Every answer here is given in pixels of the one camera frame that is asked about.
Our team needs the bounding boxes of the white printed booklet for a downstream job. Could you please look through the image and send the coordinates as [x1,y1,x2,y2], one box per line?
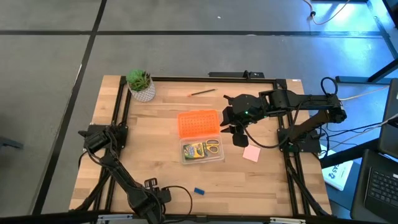
[321,145,354,192]

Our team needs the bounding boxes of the yellow white cable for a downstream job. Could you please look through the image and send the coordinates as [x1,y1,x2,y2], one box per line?
[340,85,390,102]

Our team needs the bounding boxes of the pink sticky note pad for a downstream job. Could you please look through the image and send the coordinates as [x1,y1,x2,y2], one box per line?
[242,144,262,164]

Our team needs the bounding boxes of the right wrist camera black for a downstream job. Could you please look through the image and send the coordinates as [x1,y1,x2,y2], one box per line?
[232,133,250,149]

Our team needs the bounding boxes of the succulent in white patterned pot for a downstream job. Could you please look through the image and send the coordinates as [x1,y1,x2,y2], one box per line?
[126,68,157,103]

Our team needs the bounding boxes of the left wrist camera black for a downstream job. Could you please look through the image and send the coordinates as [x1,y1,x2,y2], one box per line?
[157,188,172,203]

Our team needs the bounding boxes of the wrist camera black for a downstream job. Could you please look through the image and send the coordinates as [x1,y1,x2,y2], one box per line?
[157,188,172,203]
[232,133,250,149]

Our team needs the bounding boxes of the right gripper black cable loop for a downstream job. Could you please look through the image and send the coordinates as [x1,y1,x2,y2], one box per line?
[244,101,304,149]

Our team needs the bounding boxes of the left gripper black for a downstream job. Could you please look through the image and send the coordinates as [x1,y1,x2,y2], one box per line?
[129,177,167,223]

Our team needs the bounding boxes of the white floor cable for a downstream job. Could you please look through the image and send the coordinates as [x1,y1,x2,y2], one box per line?
[303,0,351,26]

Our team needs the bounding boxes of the gripper black cable loop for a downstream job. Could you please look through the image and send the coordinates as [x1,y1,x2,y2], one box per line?
[161,185,194,218]
[244,101,304,149]

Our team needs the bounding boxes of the clear plastic pencil box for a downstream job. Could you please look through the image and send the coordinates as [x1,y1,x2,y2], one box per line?
[179,134,225,165]

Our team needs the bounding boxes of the orange perforated box lid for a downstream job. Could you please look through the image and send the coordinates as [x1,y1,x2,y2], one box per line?
[177,109,221,139]

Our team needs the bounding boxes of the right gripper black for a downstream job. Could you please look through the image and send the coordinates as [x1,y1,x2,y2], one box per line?
[220,93,270,136]

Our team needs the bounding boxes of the black diagonal desk beam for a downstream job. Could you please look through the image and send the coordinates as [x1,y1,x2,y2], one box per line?
[320,138,381,169]

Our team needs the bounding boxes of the black mounting bar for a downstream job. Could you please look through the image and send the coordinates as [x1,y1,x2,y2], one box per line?
[208,70,266,79]

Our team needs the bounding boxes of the black aluminium table frame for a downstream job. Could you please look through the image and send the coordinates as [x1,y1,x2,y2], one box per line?
[92,75,331,217]

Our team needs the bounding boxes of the black laptop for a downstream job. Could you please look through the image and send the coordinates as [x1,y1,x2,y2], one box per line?
[350,77,398,223]

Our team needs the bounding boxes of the left gripper black cable loop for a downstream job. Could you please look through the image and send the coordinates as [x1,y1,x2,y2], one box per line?
[161,185,194,218]

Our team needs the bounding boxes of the silver bracket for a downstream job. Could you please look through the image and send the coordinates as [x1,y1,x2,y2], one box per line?
[96,213,135,224]
[269,217,307,224]

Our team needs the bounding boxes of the white laptop cable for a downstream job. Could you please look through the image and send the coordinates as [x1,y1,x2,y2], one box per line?
[340,113,398,144]

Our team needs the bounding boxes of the black pencil orange eraser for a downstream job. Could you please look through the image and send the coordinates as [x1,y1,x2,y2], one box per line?
[187,88,218,98]

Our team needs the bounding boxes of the crayon box green yellow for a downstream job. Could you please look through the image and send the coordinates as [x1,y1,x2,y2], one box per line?
[182,141,210,161]

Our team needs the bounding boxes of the yellow handled scissors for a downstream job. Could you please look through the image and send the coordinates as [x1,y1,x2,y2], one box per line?
[204,138,221,154]

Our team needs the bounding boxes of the black desk leg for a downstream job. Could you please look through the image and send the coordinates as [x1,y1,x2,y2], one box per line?
[335,57,398,85]

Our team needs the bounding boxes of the black cable bundle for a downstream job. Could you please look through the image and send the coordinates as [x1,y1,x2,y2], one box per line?
[73,167,113,213]
[284,151,331,217]

